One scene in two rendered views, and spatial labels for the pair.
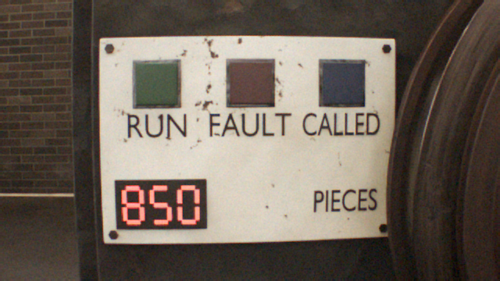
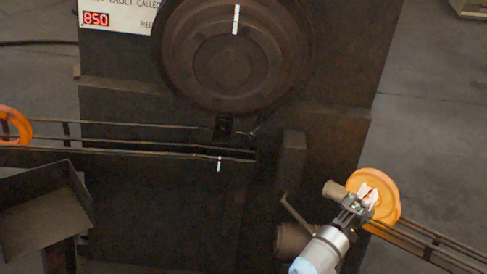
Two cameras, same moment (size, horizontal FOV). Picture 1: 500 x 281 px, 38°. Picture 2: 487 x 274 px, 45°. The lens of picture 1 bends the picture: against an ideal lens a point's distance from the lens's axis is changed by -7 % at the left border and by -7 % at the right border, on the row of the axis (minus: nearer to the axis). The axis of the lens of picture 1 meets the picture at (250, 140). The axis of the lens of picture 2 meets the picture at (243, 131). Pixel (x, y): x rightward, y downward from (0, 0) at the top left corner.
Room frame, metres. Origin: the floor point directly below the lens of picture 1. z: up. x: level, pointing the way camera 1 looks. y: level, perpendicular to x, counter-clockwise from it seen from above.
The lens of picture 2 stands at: (-0.89, -0.51, 1.97)
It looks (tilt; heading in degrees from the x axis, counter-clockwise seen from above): 38 degrees down; 4
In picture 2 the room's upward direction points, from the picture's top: 8 degrees clockwise
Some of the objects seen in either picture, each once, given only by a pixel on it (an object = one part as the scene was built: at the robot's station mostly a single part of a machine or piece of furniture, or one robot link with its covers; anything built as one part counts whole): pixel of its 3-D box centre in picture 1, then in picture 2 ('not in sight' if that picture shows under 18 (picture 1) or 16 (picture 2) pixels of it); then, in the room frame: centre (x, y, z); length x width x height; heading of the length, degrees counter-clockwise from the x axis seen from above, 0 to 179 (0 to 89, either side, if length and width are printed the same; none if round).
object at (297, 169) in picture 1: (249, 140); (122, 3); (0.66, 0.00, 1.15); 0.26 x 0.02 x 0.18; 96
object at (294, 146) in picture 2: not in sight; (288, 164); (0.63, -0.58, 0.68); 0.11 x 0.08 x 0.24; 6
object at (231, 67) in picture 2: not in sight; (230, 64); (0.49, -0.36, 1.11); 0.28 x 0.06 x 0.28; 96
